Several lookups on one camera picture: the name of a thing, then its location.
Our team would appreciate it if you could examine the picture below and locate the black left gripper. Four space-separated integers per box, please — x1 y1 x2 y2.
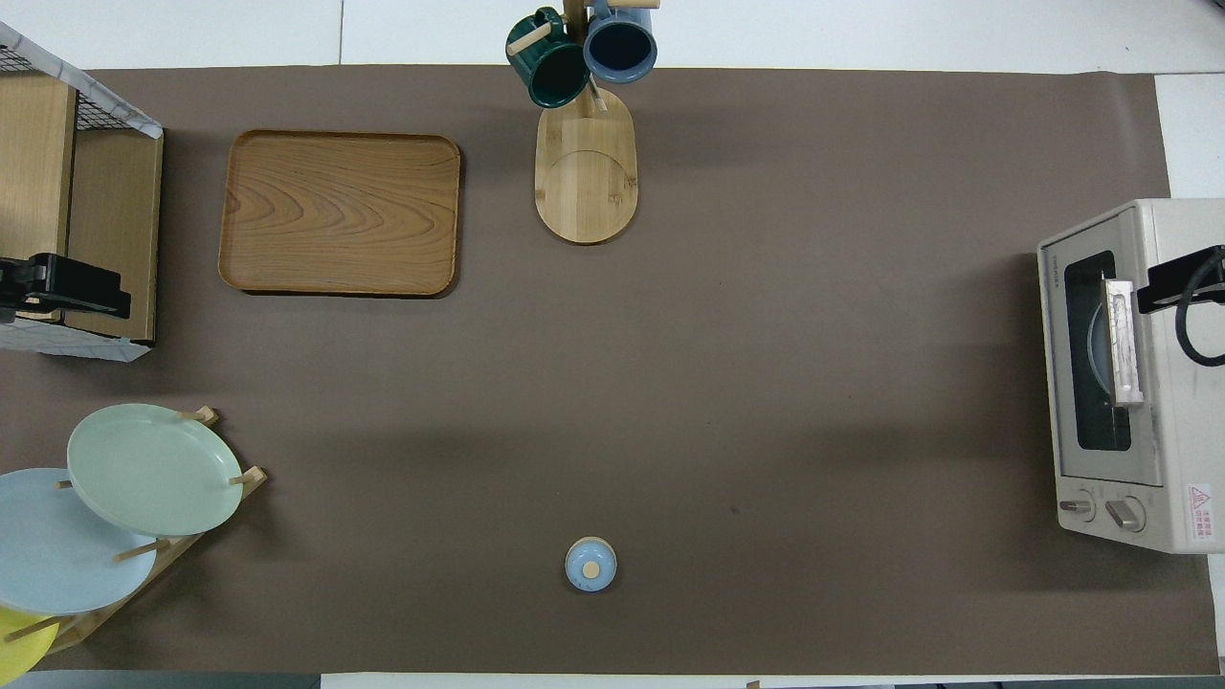
0 253 131 322

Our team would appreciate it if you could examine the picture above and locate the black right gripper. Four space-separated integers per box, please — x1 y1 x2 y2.
1137 246 1225 315

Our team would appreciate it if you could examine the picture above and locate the small light blue plate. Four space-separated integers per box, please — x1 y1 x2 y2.
1088 308 1116 403

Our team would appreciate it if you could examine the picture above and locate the beige toaster oven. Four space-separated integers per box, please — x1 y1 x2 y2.
1037 198 1225 554

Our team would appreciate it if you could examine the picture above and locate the pale green plate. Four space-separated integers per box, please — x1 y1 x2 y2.
67 403 245 537

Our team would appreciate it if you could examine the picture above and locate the red warning sticker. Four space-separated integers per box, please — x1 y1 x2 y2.
1187 483 1217 540

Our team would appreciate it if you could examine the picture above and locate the large light blue plate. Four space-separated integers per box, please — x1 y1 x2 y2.
0 468 159 616

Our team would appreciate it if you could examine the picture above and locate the wooden serving tray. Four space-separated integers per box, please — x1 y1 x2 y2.
218 130 462 297

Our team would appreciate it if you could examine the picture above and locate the wooden plate rack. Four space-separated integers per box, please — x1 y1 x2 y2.
0 407 268 657

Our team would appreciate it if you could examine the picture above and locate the yellow plate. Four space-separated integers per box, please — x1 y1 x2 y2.
0 606 58 686

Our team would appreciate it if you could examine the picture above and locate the brown table mat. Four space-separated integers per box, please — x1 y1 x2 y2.
0 65 1221 676

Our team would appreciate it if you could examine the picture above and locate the dark green mug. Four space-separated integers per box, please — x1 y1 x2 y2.
505 8 591 109

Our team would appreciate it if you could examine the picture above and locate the wooden mug tree stand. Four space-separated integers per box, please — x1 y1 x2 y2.
507 0 661 246

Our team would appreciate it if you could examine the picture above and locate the blue mug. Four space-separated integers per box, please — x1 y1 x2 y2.
582 0 659 85

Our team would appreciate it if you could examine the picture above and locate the small blue lidded jar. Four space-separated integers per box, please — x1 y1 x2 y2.
565 536 618 593

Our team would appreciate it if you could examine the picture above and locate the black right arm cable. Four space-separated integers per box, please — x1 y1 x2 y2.
1175 249 1225 367

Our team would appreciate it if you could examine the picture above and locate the wooden shelf with wire mesh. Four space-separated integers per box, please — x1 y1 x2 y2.
0 21 165 363

